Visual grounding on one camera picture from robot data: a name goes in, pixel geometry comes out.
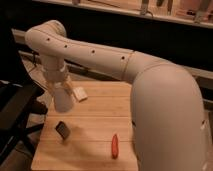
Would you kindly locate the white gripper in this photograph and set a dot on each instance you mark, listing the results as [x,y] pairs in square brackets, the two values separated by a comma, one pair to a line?
[55,76]

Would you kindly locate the white ceramic cup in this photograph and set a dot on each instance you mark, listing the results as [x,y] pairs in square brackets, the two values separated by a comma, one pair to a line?
[62,97]

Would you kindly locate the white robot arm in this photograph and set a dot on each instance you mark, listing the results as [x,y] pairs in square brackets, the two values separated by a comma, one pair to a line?
[167,110]

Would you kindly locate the dark rectangular eraser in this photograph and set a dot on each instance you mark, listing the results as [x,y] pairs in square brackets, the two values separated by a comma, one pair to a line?
[63,130]

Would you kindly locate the white rectangular block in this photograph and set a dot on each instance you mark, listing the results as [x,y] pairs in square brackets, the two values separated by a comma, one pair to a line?
[80,94]

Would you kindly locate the black office chair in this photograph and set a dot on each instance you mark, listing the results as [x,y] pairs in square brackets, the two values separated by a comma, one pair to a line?
[16,104]

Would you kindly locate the orange carrot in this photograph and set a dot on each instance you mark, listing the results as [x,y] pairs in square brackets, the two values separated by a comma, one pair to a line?
[115,146]

